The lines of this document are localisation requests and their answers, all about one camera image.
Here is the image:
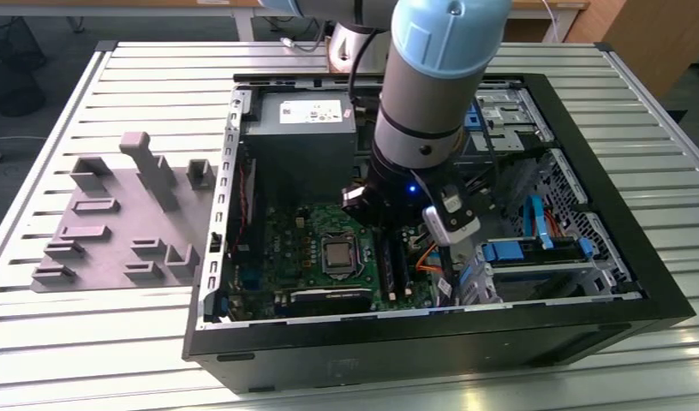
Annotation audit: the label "green motherboard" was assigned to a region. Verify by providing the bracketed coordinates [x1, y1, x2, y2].
[227, 199, 442, 320]

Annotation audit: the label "metal optical drive cage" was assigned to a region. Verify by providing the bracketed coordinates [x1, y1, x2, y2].
[460, 83, 557, 172]

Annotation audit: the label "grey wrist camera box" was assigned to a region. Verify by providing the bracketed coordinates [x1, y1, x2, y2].
[422, 183, 482, 247]

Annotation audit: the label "metal disk bay cage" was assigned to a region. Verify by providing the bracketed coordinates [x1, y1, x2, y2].
[456, 237, 642, 307]

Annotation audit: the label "black mesh bin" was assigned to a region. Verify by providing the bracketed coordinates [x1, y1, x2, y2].
[0, 15, 49, 117]

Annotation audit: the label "grey parts rack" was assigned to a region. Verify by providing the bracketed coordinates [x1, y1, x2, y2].
[29, 130, 219, 295]

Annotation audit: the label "blue flat data cable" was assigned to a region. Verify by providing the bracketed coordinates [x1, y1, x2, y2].
[522, 194, 557, 250]

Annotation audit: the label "silver CPU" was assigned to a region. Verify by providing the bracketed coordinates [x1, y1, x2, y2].
[324, 244, 355, 267]

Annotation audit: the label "black graphics card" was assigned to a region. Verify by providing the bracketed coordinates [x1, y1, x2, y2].
[274, 287, 374, 318]

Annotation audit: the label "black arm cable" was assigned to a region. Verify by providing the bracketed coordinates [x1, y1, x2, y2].
[346, 0, 367, 112]

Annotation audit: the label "hard disk in blue carrier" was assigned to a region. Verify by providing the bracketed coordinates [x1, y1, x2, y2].
[479, 237, 594, 269]

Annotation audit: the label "black open PC case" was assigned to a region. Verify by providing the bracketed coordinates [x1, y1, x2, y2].
[180, 72, 698, 395]

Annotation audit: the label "metal CPU socket cover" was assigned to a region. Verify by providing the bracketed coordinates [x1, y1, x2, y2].
[318, 231, 367, 280]

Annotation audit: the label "orange wires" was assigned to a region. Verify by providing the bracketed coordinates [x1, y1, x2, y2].
[415, 252, 443, 273]

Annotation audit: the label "white-legged wooden desk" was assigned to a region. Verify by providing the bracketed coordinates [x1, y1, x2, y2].
[195, 0, 591, 44]

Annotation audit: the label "grey power supply unit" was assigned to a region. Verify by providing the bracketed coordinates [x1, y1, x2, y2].
[243, 90, 379, 202]

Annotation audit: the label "wooden cabinet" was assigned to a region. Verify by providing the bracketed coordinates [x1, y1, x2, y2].
[603, 0, 699, 99]

